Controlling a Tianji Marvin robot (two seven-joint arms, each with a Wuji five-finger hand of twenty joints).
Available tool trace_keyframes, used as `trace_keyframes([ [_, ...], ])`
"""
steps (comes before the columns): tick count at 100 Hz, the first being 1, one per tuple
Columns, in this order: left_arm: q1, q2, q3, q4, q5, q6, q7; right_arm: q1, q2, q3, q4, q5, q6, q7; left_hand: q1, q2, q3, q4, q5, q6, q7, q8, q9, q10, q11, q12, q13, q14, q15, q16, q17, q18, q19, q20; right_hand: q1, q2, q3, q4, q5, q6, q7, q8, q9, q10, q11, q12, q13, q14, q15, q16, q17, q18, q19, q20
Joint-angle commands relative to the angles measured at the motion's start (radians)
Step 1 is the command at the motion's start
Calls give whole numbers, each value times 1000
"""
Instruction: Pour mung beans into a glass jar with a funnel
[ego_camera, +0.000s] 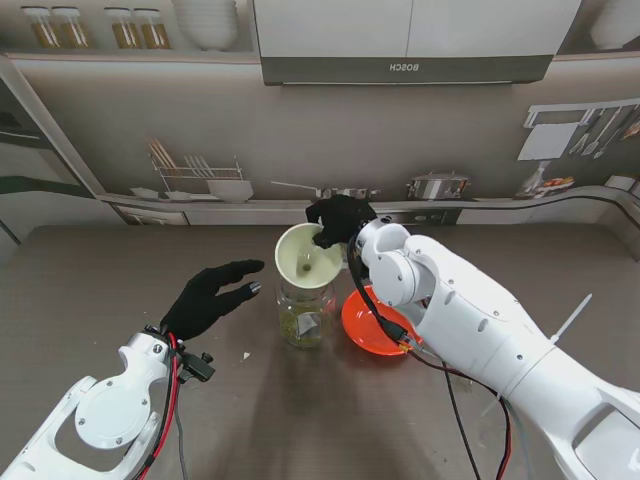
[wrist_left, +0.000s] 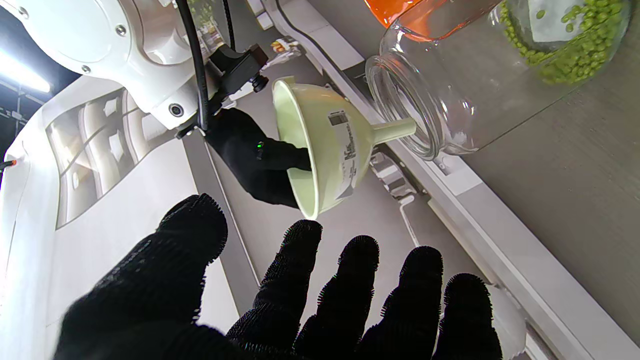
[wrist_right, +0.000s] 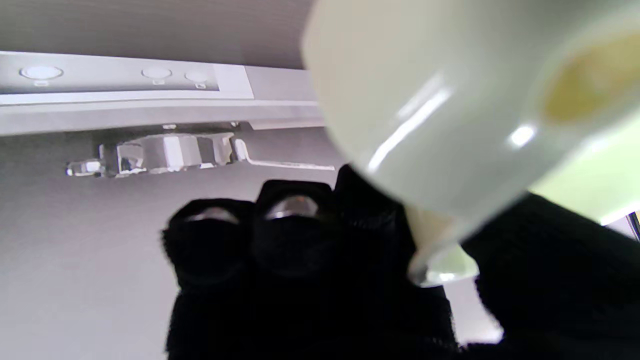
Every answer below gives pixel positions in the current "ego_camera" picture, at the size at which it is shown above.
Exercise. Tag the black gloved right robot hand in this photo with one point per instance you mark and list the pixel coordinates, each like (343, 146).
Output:
(342, 217)

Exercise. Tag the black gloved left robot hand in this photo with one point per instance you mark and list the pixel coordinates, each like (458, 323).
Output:
(200, 302)

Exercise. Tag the orange plastic bowl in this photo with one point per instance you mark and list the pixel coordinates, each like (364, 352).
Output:
(360, 320)

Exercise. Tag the clear glass jar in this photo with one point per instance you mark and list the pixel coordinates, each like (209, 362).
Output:
(306, 320)

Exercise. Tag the white zip tie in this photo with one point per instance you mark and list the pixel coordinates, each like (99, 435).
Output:
(572, 320)

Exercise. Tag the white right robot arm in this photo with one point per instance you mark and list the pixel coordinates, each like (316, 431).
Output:
(475, 325)

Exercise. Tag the white Bosch dishwasher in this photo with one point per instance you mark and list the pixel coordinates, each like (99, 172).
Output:
(150, 125)

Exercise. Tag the cream plastic funnel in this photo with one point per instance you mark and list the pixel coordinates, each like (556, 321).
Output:
(295, 255)

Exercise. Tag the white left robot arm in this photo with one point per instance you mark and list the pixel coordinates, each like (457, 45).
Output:
(110, 410)

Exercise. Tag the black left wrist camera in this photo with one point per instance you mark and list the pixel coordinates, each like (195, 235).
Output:
(197, 369)

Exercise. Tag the green mung beans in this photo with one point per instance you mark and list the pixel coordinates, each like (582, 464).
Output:
(295, 332)

